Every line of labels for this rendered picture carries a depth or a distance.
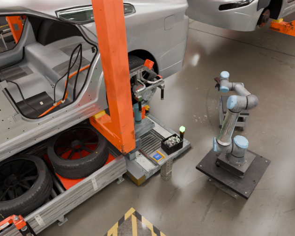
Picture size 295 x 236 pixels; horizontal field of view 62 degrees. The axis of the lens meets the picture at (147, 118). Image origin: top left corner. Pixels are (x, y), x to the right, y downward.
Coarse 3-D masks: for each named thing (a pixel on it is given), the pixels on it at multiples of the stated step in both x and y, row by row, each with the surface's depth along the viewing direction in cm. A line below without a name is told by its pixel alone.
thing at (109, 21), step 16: (96, 0) 166; (112, 0) 165; (96, 16) 175; (112, 16) 170; (96, 32) 185; (112, 32) 176; (112, 48) 183; (112, 64) 190; (112, 80) 201; (128, 80) 210; (112, 96) 215; (128, 96) 220; (112, 112) 231; (128, 112) 230; (112, 128) 249; (128, 128) 242; (128, 144) 254
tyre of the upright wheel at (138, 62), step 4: (128, 56) 286; (132, 56) 288; (136, 56) 298; (128, 60) 278; (132, 60) 278; (136, 60) 278; (140, 60) 281; (144, 60) 287; (128, 64) 272; (132, 64) 274; (136, 64) 278; (140, 64) 283; (132, 68) 277; (152, 68) 299
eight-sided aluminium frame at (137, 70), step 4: (136, 68) 276; (140, 68) 275; (144, 68) 278; (148, 68) 283; (132, 72) 269; (136, 72) 272; (148, 72) 286; (152, 72) 290; (152, 80) 303; (156, 80) 302; (152, 84) 307; (152, 88) 310; (156, 88) 310; (152, 92) 309; (144, 100) 313; (148, 100) 311; (144, 104) 309
